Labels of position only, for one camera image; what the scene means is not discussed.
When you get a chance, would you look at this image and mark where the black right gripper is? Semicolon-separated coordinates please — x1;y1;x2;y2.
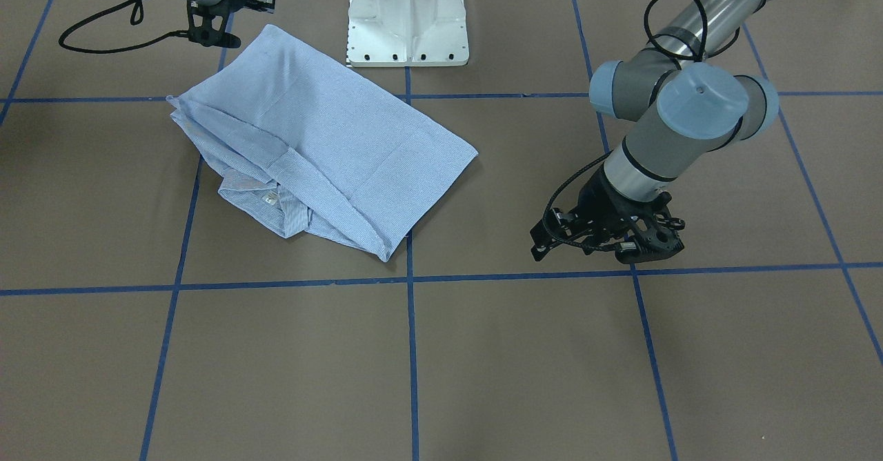
186;0;277;48

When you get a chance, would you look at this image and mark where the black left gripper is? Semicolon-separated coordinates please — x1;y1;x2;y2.
530;168;685;265

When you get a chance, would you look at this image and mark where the light blue striped shirt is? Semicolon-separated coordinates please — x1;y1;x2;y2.
167;25;477;261

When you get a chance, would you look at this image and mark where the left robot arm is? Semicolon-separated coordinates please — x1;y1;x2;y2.
530;0;780;265

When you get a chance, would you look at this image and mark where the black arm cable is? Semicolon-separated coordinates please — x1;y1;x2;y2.
58;0;201;55

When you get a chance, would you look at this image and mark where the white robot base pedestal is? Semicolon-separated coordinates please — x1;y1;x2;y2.
346;0;470;68

